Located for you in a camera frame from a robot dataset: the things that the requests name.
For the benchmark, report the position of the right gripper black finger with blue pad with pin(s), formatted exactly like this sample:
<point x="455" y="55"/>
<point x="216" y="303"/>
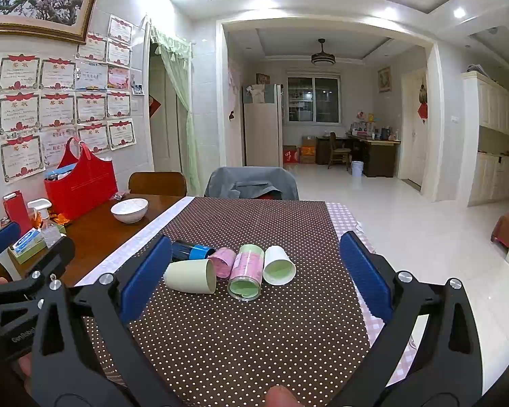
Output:
<point x="447" y="369"/>
<point x="65" y="368"/>

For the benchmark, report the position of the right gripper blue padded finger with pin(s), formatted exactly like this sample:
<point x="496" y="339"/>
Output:
<point x="9" y="234"/>

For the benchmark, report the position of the white paper cup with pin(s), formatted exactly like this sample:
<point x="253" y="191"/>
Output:
<point x="278" y="269"/>

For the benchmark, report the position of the cream plastic cup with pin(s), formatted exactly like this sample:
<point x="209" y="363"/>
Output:
<point x="191" y="276"/>

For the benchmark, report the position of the dark blue banded cup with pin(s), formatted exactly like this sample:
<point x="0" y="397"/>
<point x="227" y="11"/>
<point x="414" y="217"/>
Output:
<point x="182" y="251"/>

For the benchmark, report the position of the pink plastic cup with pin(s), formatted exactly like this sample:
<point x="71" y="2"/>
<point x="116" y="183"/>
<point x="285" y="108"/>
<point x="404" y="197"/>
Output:
<point x="222" y="261"/>

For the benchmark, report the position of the left hand holding gripper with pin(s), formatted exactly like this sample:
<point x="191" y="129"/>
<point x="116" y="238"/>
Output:
<point x="24" y="364"/>

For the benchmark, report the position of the thumb at bottom edge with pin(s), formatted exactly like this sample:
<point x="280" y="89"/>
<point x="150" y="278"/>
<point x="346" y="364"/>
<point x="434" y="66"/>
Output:
<point x="279" y="396"/>

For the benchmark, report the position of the green tissue box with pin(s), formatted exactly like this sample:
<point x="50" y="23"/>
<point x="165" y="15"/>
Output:
<point x="28" y="246"/>

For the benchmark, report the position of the red small box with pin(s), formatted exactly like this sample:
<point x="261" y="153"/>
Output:
<point x="16" y="210"/>

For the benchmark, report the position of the clear spray bottle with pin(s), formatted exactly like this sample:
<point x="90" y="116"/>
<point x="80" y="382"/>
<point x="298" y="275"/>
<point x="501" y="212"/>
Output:
<point x="49" y="230"/>

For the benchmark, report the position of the red tote bag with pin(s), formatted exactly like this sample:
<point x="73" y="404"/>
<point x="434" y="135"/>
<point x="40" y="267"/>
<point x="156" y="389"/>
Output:
<point x="90" y="183"/>

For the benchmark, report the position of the white ceramic bowl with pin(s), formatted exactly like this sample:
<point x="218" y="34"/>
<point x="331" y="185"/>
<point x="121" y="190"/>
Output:
<point x="131" y="210"/>

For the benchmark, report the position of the brown polka dot cloth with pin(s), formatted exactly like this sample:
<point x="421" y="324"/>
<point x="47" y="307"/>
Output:
<point x="309" y="335"/>

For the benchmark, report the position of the wooden chair back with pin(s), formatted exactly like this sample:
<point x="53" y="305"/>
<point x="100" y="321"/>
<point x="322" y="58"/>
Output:
<point x="158" y="183"/>

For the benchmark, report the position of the pink checkered tablecloth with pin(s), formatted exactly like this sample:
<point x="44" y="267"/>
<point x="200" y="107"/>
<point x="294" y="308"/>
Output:
<point x="344" y="221"/>

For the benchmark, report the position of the pink green clear tumbler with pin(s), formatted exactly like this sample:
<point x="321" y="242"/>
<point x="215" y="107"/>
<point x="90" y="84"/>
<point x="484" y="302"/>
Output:
<point x="246" y="276"/>

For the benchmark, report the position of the white waste bin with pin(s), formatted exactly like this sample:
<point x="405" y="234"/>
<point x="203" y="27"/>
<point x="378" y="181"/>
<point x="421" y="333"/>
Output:
<point x="357" y="169"/>

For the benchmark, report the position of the dark wooden desk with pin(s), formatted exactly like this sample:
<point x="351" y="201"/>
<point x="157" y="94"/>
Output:
<point x="379" y="157"/>

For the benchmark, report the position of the wooden desk chair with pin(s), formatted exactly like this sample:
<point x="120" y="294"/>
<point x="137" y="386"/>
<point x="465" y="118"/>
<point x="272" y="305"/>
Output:
<point x="338" y="153"/>

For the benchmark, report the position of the green door curtain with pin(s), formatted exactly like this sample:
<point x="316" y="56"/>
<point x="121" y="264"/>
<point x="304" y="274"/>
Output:
<point x="176" y="55"/>

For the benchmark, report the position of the beige refrigerator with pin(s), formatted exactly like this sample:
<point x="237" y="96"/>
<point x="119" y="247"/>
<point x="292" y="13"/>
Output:
<point x="262" y="125"/>

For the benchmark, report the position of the window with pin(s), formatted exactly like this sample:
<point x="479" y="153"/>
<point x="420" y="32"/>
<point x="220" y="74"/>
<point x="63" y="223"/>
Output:
<point x="314" y="99"/>

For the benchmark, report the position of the round ceiling lamp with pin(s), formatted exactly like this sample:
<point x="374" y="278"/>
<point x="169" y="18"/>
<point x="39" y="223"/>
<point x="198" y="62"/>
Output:
<point x="322" y="58"/>

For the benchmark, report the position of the cream wall cabinet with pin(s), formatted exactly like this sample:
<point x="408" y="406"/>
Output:
<point x="484" y="175"/>

